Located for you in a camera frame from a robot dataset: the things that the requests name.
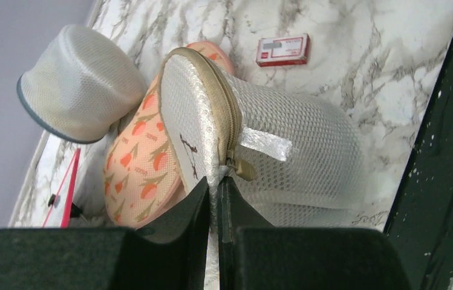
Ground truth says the small red white card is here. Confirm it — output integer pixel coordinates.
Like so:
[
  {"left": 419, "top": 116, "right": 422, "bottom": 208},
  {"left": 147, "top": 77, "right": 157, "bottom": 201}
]
[{"left": 256, "top": 33, "right": 311, "bottom": 67}]

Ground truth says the black mounting rail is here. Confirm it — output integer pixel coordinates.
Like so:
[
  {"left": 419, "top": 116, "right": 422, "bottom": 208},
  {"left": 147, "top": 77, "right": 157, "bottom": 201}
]
[{"left": 384, "top": 38, "right": 453, "bottom": 289}]

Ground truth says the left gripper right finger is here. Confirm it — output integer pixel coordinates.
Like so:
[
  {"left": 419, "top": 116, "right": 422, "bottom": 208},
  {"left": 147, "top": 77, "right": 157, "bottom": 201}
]
[{"left": 217, "top": 177, "right": 411, "bottom": 289}]

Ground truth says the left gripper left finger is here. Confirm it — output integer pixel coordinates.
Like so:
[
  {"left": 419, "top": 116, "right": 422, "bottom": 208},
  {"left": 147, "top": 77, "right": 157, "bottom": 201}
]
[{"left": 0, "top": 179, "right": 209, "bottom": 289}]

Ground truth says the orange tulip print laundry bag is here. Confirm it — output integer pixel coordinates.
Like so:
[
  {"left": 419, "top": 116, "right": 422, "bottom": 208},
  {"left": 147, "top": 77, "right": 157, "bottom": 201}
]
[{"left": 103, "top": 41, "right": 242, "bottom": 229}]

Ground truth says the white cylindrical mesh laundry bag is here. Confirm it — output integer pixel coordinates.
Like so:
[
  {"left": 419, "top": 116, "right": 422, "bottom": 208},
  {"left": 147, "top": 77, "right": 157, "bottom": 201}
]
[{"left": 16, "top": 25, "right": 147, "bottom": 144}]

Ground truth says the pink framed whiteboard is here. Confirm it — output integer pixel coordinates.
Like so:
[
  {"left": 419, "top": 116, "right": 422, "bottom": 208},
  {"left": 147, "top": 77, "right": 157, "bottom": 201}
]
[{"left": 42, "top": 148, "right": 80, "bottom": 228}]

